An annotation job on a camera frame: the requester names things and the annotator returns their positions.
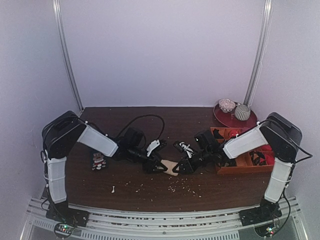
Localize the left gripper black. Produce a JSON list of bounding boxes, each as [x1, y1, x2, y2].
[[128, 145, 167, 174]]

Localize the cream striped knitted sock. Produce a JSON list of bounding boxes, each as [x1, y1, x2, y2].
[[161, 159, 179, 177]]

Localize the wooden compartment tray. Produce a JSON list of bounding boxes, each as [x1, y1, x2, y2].
[[210, 127, 274, 175]]

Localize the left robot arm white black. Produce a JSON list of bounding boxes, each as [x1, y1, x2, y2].
[[40, 111, 168, 222]]

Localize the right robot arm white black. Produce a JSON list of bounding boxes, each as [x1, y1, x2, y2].
[[172, 112, 303, 221]]

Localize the black sock in tray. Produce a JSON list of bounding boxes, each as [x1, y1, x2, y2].
[[213, 128, 225, 139]]

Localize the dark teal patterned sock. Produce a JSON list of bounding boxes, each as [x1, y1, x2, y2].
[[90, 149, 108, 171]]

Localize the red sock in tray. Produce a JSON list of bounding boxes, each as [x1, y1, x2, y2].
[[228, 129, 240, 138], [261, 145, 275, 166]]

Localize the red round plate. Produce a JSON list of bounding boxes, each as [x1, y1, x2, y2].
[[213, 104, 258, 128]]

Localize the white dotted bowl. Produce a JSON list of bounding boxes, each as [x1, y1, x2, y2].
[[218, 98, 236, 113]]

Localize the grey striped cup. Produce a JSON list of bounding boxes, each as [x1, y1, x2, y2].
[[234, 103, 251, 122]]

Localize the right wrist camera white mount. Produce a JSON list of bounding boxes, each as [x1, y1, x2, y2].
[[178, 141, 195, 159]]

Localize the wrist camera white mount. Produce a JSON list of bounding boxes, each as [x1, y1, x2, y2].
[[178, 141, 195, 159], [146, 139, 160, 157]]

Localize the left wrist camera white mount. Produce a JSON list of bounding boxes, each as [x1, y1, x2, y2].
[[146, 139, 160, 157]]

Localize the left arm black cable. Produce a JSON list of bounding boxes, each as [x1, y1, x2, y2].
[[118, 114, 166, 148]]

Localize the aluminium front rail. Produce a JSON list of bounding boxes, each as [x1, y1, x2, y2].
[[21, 196, 308, 240]]

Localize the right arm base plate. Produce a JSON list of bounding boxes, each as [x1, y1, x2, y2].
[[239, 206, 282, 227]]

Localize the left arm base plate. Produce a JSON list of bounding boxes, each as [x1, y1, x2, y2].
[[45, 208, 90, 227]]

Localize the right aluminium frame post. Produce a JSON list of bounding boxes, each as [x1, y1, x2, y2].
[[243, 0, 273, 107]]

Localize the aluminium frame post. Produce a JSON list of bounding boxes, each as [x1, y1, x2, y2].
[[243, 0, 273, 107], [52, 0, 84, 112]]

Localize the left aluminium frame post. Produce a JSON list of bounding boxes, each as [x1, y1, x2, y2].
[[52, 0, 84, 112]]

